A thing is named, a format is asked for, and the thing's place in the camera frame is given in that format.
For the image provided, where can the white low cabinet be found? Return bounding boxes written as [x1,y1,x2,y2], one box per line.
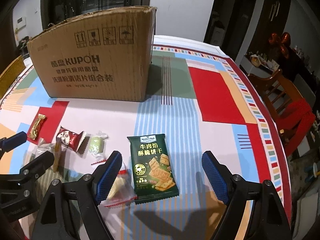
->
[240,54,274,78]

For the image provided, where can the red garment on chair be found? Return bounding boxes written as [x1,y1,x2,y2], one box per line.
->
[275,98,316,157]

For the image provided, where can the gold candy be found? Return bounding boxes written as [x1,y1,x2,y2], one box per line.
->
[28,114,46,140]

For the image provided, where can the brown cardboard box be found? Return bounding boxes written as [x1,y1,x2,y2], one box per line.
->
[27,6,157,102]

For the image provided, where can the colourful patterned tablecloth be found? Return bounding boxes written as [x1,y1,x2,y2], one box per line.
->
[1,35,292,239]

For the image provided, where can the red wooden chair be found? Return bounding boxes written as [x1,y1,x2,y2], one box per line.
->
[248,69,303,137]

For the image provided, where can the red white snack packet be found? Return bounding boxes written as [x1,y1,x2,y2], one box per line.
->
[56,126,87,152]

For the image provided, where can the pale green candy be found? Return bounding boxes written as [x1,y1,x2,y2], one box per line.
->
[88,131,108,161]

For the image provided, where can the woven wicker box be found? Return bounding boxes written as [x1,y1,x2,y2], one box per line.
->
[0,55,25,98]

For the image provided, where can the red foil balloon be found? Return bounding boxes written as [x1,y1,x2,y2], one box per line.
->
[268,32,291,59]

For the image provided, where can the clear red-edged snack packet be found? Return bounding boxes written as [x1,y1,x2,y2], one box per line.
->
[99,162,137,207]

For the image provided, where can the white wall intercom panel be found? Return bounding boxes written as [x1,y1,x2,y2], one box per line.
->
[16,16,26,30]

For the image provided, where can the dark green cracker packet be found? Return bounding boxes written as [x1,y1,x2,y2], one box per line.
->
[128,134,179,204]

